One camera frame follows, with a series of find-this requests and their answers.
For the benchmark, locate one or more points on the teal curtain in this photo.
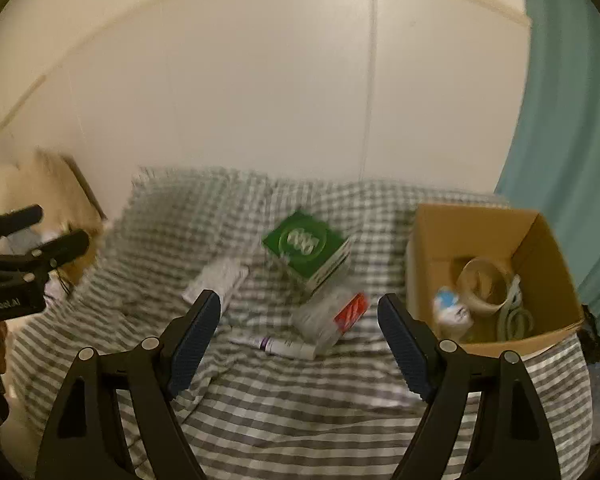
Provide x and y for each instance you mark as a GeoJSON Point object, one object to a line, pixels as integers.
{"type": "Point", "coordinates": [570, 135]}

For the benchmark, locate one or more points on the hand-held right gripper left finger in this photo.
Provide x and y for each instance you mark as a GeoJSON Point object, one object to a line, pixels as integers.
{"type": "Point", "coordinates": [196, 340]}

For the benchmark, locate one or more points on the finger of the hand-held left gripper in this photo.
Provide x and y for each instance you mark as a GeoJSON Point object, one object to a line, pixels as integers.
{"type": "Point", "coordinates": [60, 247]}
{"type": "Point", "coordinates": [17, 220]}

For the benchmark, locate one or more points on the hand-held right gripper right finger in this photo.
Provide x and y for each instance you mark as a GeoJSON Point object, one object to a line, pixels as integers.
{"type": "Point", "coordinates": [405, 345]}

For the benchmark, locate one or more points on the clear packet with red label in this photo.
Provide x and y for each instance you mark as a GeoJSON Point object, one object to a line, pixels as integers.
{"type": "Point", "coordinates": [330, 317]}

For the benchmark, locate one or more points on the beige tape roll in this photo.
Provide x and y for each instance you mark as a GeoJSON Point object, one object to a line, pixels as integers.
{"type": "Point", "coordinates": [482, 282]}

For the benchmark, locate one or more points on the wooden furniture piece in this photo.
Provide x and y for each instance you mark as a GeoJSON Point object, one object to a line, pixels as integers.
{"type": "Point", "coordinates": [55, 195]}

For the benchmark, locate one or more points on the cardboard box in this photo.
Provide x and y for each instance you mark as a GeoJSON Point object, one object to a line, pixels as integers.
{"type": "Point", "coordinates": [485, 270]}

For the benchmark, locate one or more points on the green and white box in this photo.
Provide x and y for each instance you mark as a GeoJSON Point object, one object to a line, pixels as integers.
{"type": "Point", "coordinates": [305, 250]}

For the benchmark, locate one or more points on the white tube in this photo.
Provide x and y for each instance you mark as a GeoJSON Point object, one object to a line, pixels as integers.
{"type": "Point", "coordinates": [275, 346]}

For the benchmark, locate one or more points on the grey checkered blanket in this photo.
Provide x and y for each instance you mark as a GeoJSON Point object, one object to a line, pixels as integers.
{"type": "Point", "coordinates": [300, 400]}

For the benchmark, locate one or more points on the white and blue bottle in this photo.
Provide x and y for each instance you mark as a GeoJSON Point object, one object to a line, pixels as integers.
{"type": "Point", "coordinates": [450, 315]}

